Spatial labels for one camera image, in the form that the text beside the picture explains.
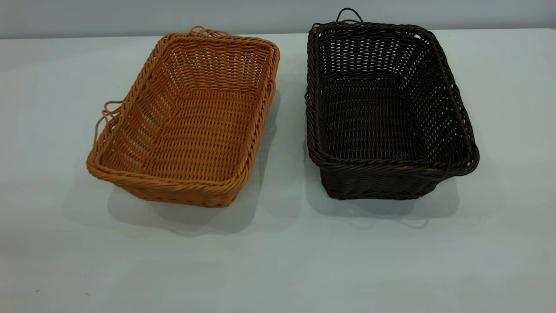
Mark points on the orange-brown wicker basket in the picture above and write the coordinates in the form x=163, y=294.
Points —
x=204, y=143

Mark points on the dark brown wicker basket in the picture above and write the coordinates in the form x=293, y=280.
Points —
x=369, y=126

